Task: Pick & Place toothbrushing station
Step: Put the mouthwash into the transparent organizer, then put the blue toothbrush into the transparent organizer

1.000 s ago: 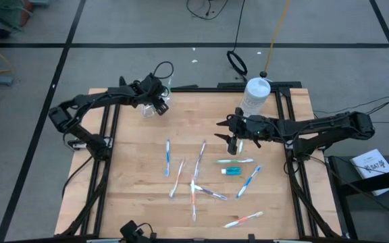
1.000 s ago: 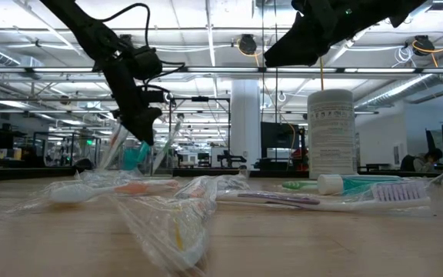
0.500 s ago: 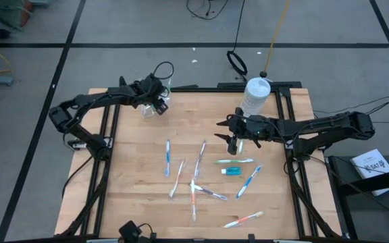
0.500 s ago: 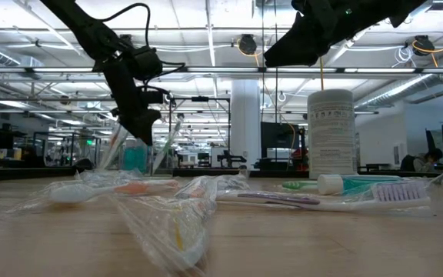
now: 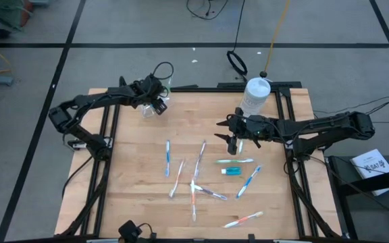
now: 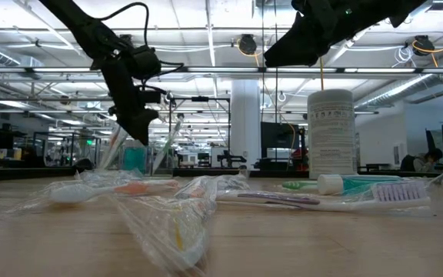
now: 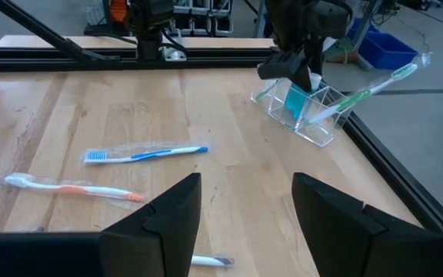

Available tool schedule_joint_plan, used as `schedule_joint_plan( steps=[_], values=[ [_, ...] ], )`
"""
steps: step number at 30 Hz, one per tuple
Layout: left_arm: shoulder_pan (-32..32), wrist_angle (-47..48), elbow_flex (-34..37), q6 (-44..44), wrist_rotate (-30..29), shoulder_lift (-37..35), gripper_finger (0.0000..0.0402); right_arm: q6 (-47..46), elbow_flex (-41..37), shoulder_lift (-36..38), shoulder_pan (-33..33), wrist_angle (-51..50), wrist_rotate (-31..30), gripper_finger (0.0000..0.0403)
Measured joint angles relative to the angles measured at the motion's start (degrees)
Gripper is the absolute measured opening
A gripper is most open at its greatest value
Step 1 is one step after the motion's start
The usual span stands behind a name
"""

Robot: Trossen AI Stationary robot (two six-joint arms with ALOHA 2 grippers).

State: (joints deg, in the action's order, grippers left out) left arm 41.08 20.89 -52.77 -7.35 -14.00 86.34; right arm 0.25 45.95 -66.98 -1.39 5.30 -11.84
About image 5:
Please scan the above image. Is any green mesh bundle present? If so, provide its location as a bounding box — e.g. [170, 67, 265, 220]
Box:
[0, 0, 34, 30]

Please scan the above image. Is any purple white toothbrush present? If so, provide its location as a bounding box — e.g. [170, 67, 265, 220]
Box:
[192, 140, 207, 180]
[193, 183, 229, 202]

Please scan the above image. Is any white printed manual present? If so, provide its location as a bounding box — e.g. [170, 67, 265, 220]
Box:
[349, 148, 389, 197]

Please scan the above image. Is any black device with cable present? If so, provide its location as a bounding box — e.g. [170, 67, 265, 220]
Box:
[118, 219, 157, 243]

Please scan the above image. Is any clear acrylic organizer box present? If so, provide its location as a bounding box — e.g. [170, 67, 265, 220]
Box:
[141, 95, 174, 119]

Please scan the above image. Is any blue white toothbrush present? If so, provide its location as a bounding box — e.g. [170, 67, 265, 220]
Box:
[235, 164, 263, 200]
[164, 139, 172, 178]

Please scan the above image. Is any orange white toothbrush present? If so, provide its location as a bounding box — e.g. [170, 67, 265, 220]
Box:
[189, 178, 198, 223]
[168, 159, 186, 199]
[222, 211, 265, 230]

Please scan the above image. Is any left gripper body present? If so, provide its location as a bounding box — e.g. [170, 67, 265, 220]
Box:
[132, 76, 169, 116]

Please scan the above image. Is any white cylindrical wipes canister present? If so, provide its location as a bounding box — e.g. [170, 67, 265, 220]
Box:
[238, 76, 272, 119]

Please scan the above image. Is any black floor cable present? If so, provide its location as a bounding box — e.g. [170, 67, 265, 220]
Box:
[185, 0, 230, 21]

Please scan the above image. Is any black side cart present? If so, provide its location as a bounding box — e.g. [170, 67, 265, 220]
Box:
[326, 153, 389, 243]

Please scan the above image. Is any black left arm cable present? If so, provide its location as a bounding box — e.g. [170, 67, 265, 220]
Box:
[151, 61, 176, 82]

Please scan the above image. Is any yellow hanging cable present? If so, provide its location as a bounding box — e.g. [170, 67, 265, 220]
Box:
[259, 0, 292, 79]

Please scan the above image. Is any black aluminium table frame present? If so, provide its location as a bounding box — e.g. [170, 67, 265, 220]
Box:
[57, 76, 342, 243]

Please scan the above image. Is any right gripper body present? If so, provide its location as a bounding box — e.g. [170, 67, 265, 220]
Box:
[226, 107, 279, 156]

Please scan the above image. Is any black coiled cable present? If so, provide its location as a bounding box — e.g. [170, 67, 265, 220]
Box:
[226, 0, 249, 78]

